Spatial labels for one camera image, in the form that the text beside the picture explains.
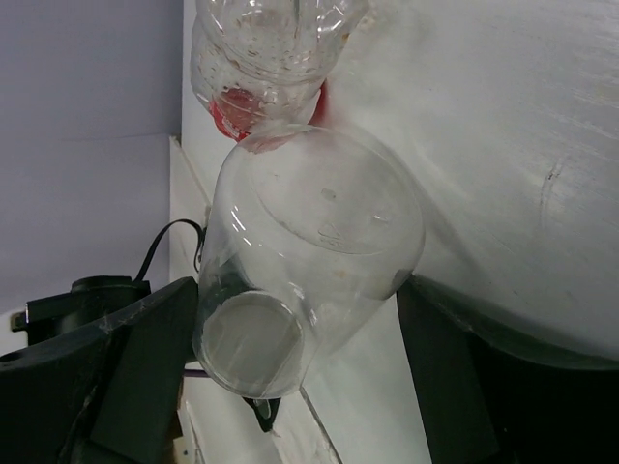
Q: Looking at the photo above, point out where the clear bottle metal rim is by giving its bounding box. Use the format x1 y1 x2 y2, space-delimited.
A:
192 125 426 399

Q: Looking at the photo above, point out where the red cap crushed bottle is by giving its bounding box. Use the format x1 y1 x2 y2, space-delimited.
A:
191 0 369 141

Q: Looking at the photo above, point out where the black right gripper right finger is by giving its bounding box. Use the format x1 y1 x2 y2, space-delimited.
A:
397 277 618 463

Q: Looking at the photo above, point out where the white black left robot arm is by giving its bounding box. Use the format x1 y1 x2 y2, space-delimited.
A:
10 218 207 345

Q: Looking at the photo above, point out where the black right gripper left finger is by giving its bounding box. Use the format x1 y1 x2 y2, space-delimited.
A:
1 277 197 463

